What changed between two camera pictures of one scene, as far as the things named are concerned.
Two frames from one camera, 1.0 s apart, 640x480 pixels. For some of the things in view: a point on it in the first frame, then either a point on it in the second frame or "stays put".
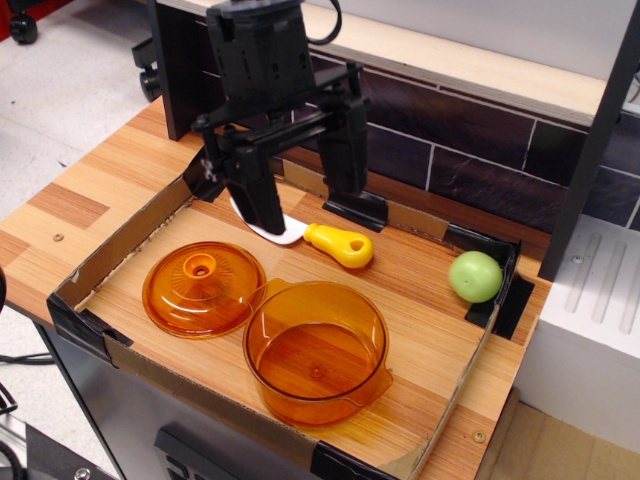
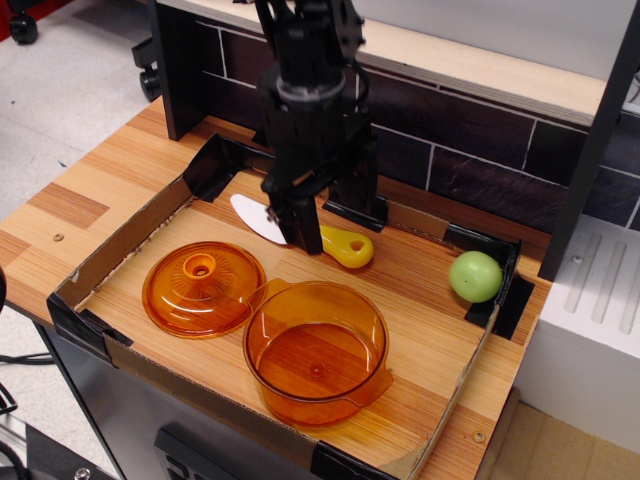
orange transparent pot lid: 202,290 stays put
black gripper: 262,66 -> 311,121
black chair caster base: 150,78 stays put
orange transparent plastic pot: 316,351 stays put
